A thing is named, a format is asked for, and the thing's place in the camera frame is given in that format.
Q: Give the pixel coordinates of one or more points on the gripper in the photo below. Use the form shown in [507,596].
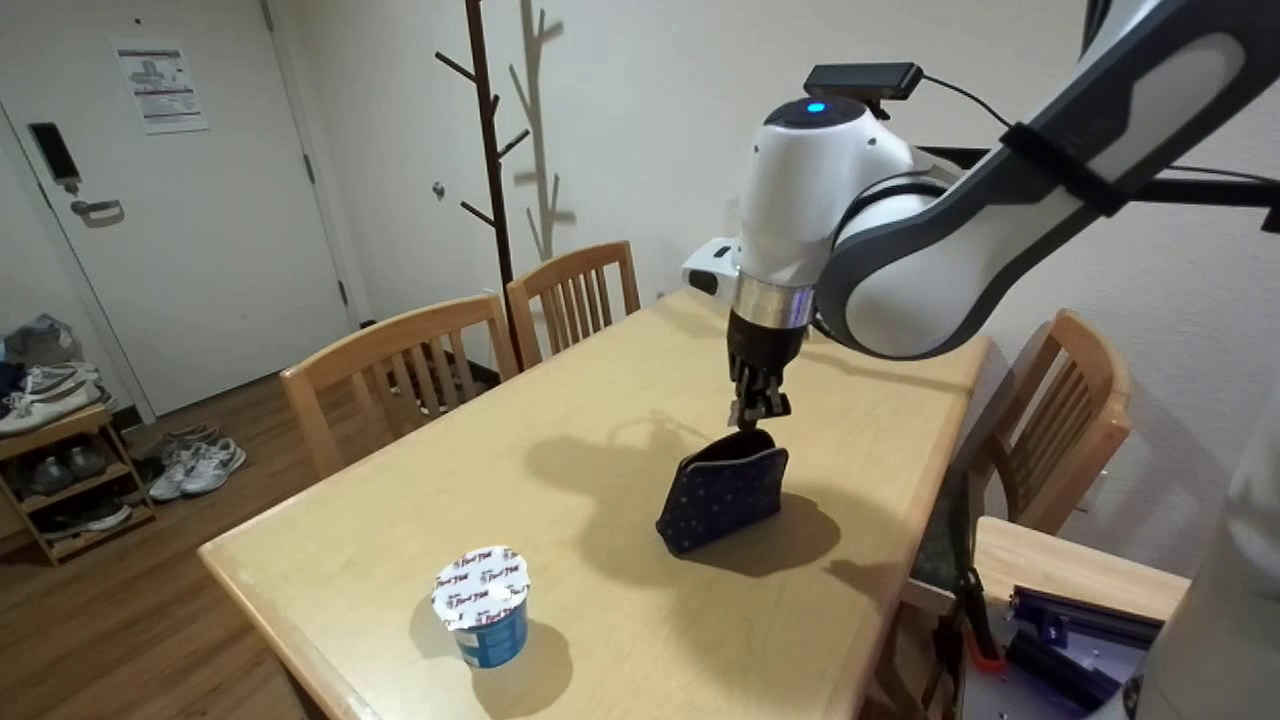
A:
[765,343]

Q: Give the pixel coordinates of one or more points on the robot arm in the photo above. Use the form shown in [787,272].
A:
[1000,240]

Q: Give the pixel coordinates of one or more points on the white door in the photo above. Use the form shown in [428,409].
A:
[220,250]

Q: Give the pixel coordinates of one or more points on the black clamp orange tip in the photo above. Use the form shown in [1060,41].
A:
[972,590]

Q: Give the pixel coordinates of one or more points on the wooden shoe rack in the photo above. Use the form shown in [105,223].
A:
[70,490]

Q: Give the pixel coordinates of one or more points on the grey bag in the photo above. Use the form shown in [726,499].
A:
[42,340]

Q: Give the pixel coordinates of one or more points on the pair of grey white sneakers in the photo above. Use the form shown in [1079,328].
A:
[200,468]

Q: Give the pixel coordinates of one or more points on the wooden chair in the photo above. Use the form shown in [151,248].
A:
[350,380]
[572,290]
[1060,420]

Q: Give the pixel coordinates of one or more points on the paper notice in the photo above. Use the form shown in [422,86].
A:
[161,88]

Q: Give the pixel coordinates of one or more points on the blue yogurt cup foil lid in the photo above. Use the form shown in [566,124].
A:
[485,610]

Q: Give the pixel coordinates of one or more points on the row of dark shoes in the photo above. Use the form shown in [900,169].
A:
[70,465]

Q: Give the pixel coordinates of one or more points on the dark wooden coat rack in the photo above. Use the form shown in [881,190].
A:
[492,150]

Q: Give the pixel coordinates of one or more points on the dark blue dotted purse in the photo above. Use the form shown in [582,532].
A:
[722,492]

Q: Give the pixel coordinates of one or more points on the pair of brown shoes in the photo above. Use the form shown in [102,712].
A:
[175,440]

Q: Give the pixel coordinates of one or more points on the black door lock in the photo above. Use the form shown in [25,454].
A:
[53,152]

